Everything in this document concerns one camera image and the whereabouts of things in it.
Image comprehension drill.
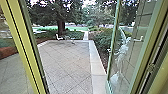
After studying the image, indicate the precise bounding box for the green framed glass window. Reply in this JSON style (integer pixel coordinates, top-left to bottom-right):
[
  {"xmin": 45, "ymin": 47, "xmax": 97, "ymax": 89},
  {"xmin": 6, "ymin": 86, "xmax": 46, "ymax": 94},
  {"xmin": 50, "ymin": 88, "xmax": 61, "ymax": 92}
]
[{"xmin": 0, "ymin": 0, "xmax": 50, "ymax": 94}]

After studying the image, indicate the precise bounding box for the small metal garden table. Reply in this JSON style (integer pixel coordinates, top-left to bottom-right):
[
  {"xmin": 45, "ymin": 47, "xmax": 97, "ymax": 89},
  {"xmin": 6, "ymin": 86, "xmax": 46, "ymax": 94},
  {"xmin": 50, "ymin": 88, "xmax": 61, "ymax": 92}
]
[{"xmin": 64, "ymin": 34, "xmax": 76, "ymax": 45}]

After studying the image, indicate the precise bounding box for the green framed glass door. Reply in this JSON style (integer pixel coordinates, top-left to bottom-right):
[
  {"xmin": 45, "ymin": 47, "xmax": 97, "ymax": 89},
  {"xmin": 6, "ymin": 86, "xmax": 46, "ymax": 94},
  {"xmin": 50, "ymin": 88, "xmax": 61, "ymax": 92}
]
[{"xmin": 105, "ymin": 0, "xmax": 168, "ymax": 94}]

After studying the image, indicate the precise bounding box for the green garden shrub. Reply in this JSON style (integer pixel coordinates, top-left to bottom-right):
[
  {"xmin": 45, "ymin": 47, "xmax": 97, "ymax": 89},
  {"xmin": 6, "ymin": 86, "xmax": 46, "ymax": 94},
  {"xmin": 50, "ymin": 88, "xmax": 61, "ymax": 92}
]
[{"xmin": 92, "ymin": 28, "xmax": 116, "ymax": 55}]

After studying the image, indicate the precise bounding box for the white garden statue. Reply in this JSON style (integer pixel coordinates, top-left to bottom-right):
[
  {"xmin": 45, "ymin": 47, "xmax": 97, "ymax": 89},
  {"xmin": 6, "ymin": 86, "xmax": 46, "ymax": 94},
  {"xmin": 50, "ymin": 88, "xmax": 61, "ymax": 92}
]
[{"xmin": 109, "ymin": 31, "xmax": 133, "ymax": 86}]

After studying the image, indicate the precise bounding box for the dark tree trunk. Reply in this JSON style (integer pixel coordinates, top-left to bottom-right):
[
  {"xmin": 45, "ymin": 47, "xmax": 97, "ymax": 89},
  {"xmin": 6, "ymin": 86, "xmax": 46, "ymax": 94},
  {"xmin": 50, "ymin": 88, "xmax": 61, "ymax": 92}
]
[{"xmin": 56, "ymin": 18, "xmax": 66, "ymax": 37}]

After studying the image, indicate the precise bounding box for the white garden chair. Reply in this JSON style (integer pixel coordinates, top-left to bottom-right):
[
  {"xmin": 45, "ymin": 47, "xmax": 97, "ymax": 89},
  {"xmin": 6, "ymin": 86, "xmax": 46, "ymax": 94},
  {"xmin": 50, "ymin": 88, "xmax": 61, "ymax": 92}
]
[{"xmin": 55, "ymin": 33, "xmax": 64, "ymax": 42}]

